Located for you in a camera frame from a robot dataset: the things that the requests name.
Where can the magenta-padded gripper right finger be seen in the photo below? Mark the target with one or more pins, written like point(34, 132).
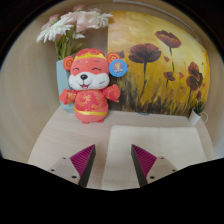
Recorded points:
point(156, 166)

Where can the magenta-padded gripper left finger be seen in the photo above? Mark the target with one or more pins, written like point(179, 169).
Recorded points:
point(68, 168)

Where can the cream white towel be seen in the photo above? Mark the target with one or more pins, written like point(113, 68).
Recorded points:
point(166, 143)

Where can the small potted green plant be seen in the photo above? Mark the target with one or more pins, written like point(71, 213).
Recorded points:
point(194, 116)

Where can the red plush mouse toy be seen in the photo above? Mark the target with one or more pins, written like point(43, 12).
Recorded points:
point(90, 100)

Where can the yellow poppy flower painting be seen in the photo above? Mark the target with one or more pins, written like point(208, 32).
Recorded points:
point(150, 86)

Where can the light blue vase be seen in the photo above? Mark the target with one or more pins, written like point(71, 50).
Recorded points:
point(61, 83)

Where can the pink and white flower bouquet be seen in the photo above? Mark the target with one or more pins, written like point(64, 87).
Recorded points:
point(66, 26)

